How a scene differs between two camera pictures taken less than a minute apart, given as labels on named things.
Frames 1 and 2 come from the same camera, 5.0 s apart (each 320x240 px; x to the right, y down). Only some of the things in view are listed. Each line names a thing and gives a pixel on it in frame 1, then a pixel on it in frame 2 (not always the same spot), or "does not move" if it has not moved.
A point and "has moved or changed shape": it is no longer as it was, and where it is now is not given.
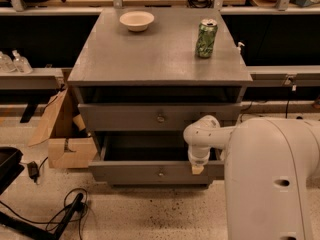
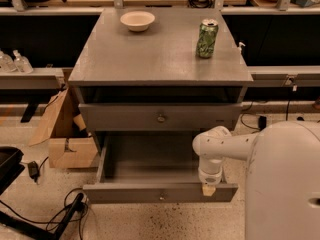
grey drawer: (149, 158) has moved or changed shape
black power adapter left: (33, 170) does not move
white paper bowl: (136, 20) does not move
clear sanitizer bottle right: (21, 63) does not move
